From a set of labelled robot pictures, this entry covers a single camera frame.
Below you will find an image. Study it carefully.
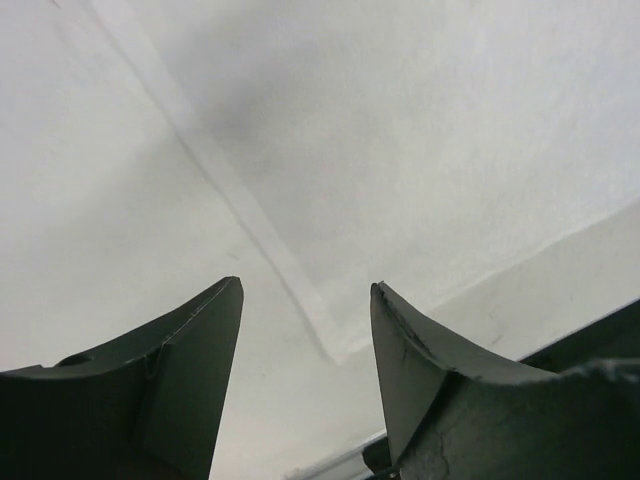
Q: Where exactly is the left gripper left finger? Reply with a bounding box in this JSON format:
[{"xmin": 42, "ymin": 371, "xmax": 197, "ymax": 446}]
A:
[{"xmin": 1, "ymin": 277, "xmax": 244, "ymax": 479}]

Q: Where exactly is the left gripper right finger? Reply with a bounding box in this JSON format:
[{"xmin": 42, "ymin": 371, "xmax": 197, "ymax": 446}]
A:
[{"xmin": 370, "ymin": 284, "xmax": 639, "ymax": 479}]

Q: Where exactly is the white towel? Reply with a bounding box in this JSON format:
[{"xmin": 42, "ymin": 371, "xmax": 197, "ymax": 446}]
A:
[{"xmin": 1, "ymin": 1, "xmax": 639, "ymax": 365}]

